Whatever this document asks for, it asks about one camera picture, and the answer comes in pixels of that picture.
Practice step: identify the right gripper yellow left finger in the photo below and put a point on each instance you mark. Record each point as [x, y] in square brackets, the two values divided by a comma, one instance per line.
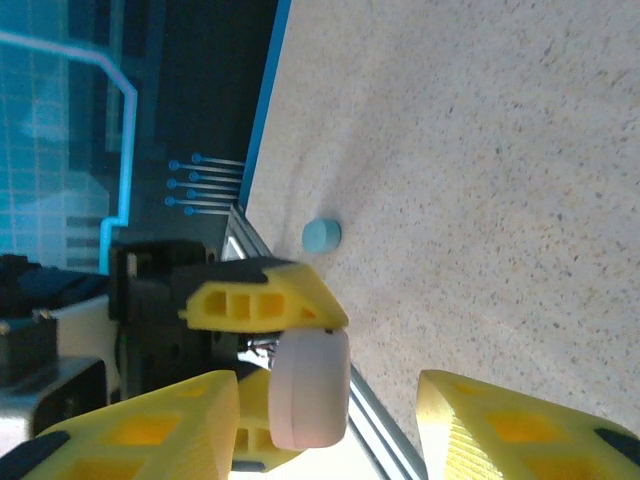
[150, 435]

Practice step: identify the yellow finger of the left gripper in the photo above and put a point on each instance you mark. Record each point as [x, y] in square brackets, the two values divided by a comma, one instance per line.
[252, 435]
[295, 300]

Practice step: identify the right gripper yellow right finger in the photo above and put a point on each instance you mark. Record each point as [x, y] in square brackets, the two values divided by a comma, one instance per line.
[525, 440]

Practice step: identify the blue earbud charging case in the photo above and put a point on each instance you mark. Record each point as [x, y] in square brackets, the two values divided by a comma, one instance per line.
[322, 236]

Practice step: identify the pink earbud charging case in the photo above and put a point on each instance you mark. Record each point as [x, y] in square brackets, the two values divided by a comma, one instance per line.
[310, 390]

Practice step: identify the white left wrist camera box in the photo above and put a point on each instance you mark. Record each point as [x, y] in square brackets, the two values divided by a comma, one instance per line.
[85, 330]

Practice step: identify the long aluminium base rail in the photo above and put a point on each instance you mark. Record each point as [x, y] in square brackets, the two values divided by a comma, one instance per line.
[385, 430]

